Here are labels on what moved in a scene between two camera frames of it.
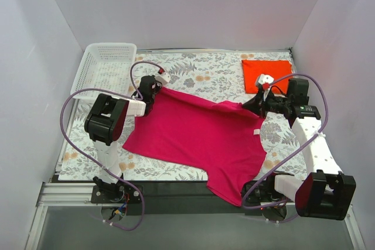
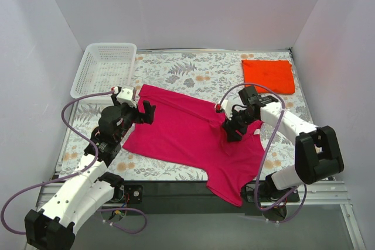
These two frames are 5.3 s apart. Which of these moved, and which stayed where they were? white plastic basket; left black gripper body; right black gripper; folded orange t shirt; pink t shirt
Moved: right black gripper; left black gripper body
Stayed: pink t shirt; white plastic basket; folded orange t shirt
